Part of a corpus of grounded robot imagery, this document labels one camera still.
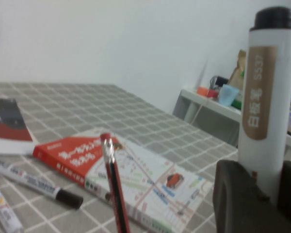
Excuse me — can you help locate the orange container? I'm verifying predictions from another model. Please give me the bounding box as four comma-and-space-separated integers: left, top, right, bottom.
196, 86, 209, 97

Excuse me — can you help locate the black box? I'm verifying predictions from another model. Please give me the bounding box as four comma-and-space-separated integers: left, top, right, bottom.
210, 75, 230, 90

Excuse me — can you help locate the white marker brown label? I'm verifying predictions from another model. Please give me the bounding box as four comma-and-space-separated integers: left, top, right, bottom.
237, 6, 291, 204

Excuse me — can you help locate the red white map book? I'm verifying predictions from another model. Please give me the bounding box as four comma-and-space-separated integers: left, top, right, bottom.
32, 127, 214, 233

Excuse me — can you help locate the grey checked tablecloth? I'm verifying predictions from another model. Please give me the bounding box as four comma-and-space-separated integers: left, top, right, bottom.
0, 82, 291, 233

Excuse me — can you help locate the white marker black cap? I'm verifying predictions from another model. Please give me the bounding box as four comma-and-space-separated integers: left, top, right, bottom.
0, 155, 84, 211

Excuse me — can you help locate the white shelf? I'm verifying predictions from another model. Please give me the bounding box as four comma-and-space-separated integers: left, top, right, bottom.
172, 88, 291, 163

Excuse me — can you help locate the light blue cup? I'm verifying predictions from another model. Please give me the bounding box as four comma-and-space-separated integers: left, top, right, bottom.
218, 84, 240, 107

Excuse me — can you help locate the white red robot brochure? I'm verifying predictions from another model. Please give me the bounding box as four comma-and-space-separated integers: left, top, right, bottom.
0, 97, 36, 156

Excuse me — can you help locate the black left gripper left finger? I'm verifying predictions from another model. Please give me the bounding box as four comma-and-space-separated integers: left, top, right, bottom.
212, 159, 291, 233

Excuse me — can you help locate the white paint marker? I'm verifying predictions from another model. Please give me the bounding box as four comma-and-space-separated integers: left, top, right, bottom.
0, 176, 25, 233

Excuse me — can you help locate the brown paper bag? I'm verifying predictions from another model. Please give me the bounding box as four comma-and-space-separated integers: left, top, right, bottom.
229, 50, 247, 98

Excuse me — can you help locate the red black pencil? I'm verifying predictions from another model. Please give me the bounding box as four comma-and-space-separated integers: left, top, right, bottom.
99, 132, 131, 233

